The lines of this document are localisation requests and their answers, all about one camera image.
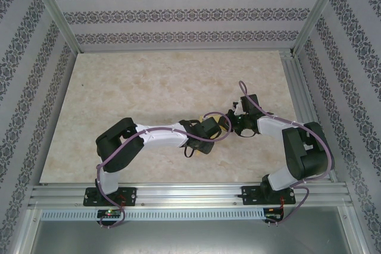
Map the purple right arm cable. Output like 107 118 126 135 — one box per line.
239 80 334 227

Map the aluminium side rail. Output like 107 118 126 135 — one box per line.
279 49 339 184

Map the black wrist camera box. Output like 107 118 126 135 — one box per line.
233 94 261 115
196 117 223 140

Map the right controller board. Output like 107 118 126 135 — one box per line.
263 206 285 222

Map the pale yellow paper sheet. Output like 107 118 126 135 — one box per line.
193 113 232 157

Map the left controller board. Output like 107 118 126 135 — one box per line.
97 209 123 222

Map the controller board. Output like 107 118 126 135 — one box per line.
263 206 285 222
97 209 123 222

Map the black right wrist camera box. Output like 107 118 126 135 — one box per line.
233 94 261 115

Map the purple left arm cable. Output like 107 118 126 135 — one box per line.
95 111 232 231

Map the slotted grey cable duct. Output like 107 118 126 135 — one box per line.
40 208 266 221

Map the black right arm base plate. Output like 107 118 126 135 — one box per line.
241 185 296 206

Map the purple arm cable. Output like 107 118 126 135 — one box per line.
95 111 232 231
239 80 334 227

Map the aluminium mounting rail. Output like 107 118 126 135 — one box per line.
28 184 354 208

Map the aluminium frame post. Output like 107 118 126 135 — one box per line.
291 0 348 56
28 0 82 55

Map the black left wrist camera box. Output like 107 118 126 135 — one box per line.
196 117 223 140

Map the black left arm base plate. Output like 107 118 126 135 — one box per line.
84 186 138 207

